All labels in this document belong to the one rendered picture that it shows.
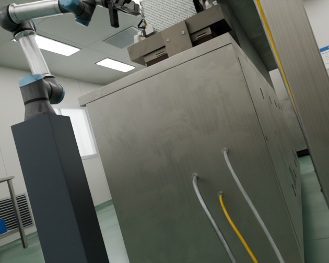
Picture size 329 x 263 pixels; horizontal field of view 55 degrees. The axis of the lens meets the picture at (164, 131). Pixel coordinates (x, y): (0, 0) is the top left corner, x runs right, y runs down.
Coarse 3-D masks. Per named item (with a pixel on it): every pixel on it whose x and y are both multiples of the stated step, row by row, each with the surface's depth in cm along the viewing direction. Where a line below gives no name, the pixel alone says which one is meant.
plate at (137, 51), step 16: (192, 16) 116; (208, 16) 114; (224, 16) 113; (160, 32) 121; (192, 32) 116; (224, 32) 126; (128, 48) 127; (144, 48) 124; (160, 48) 122; (144, 64) 136
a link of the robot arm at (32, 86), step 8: (24, 80) 148; (32, 80) 149; (40, 80) 151; (24, 88) 148; (32, 88) 148; (40, 88) 150; (48, 88) 156; (24, 96) 148; (32, 96) 147; (40, 96) 149; (48, 96) 157
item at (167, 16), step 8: (184, 0) 138; (192, 0) 136; (168, 8) 141; (176, 8) 139; (184, 8) 138; (192, 8) 136; (152, 16) 144; (160, 16) 142; (168, 16) 141; (176, 16) 139; (184, 16) 138; (152, 24) 144; (160, 24) 142; (168, 24) 141
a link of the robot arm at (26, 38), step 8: (24, 24) 167; (32, 24) 173; (16, 32) 166; (24, 32) 166; (32, 32) 169; (16, 40) 169; (24, 40) 166; (32, 40) 168; (24, 48) 166; (32, 48) 166; (32, 56) 165; (40, 56) 167; (32, 64) 165; (40, 64) 165; (32, 72) 166; (40, 72) 164; (48, 72) 167; (48, 80) 163; (56, 80) 168; (56, 88) 163; (56, 96) 163
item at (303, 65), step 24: (264, 0) 52; (288, 0) 51; (288, 24) 51; (288, 48) 51; (312, 48) 50; (288, 72) 51; (312, 72) 50; (312, 96) 50; (312, 120) 50; (312, 144) 50
